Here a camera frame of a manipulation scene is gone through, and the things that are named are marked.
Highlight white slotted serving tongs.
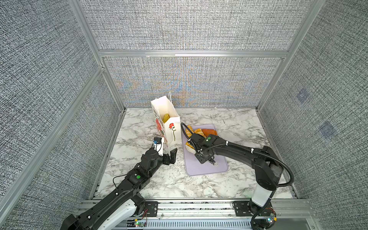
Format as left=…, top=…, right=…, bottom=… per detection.
left=185, top=142, right=219, bottom=167

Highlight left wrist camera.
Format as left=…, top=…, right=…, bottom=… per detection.
left=153, top=137, right=164, bottom=156

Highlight lavender plastic tray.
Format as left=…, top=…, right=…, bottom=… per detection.
left=182, top=127, right=228, bottom=176

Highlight twisted golden bread roll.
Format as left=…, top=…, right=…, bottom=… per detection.
left=194, top=128, right=206, bottom=138

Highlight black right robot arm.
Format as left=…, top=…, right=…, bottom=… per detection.
left=188, top=134, right=286, bottom=214

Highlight black corrugated cable conduit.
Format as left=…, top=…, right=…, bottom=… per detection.
left=180, top=122, right=295, bottom=230

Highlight white paper bag red flower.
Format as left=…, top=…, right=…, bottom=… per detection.
left=150, top=93, right=182, bottom=147

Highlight small striped croissant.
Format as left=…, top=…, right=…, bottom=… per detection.
left=186, top=143, right=196, bottom=154

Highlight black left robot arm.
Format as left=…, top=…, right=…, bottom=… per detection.
left=61, top=147, right=177, bottom=230

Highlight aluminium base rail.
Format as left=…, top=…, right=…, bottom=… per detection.
left=66, top=198, right=323, bottom=230

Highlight round golden pastry bottom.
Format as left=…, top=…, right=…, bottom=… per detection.
left=163, top=113, right=171, bottom=123

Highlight reddish brown croissant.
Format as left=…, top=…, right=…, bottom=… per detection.
left=202, top=128, right=218, bottom=138

